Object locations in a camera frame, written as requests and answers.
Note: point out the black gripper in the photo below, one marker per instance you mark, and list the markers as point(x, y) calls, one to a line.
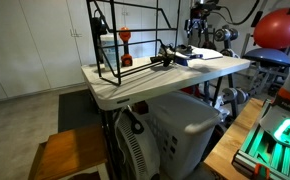
point(199, 14)

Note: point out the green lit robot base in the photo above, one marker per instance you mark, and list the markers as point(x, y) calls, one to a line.
point(278, 146)

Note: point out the chrome dumbbell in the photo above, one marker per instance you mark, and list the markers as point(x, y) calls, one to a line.
point(230, 52)
point(223, 34)
point(235, 95)

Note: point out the white paper pad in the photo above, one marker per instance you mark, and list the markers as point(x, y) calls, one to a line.
point(210, 53)

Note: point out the blue box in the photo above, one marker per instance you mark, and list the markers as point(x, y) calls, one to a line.
point(182, 62)

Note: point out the black hand tool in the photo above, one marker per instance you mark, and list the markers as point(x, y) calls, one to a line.
point(165, 57)

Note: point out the blue padded seat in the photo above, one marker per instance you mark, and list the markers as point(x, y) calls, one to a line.
point(268, 56)

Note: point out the red exercise ball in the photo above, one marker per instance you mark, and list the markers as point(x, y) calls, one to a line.
point(278, 30)

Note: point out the clear plastic container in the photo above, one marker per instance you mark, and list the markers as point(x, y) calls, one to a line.
point(109, 55)

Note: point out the black tool hanging on rack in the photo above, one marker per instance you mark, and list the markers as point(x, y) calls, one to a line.
point(98, 26)

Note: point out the white laundry basket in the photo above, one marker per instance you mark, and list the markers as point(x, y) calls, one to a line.
point(185, 133)

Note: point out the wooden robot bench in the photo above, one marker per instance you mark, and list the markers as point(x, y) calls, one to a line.
point(231, 146)

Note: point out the white round fan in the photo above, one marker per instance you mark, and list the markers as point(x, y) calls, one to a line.
point(135, 153)

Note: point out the dark floor mat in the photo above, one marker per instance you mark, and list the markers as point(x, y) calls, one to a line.
point(75, 110)

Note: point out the wooden stool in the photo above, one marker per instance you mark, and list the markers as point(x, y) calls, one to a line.
point(71, 150)

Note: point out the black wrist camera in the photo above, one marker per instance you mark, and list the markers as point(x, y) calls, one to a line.
point(211, 2)

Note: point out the metal seat frame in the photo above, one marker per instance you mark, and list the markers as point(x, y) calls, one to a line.
point(268, 78)

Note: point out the white wall cabinet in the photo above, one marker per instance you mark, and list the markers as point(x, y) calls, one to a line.
point(35, 50)

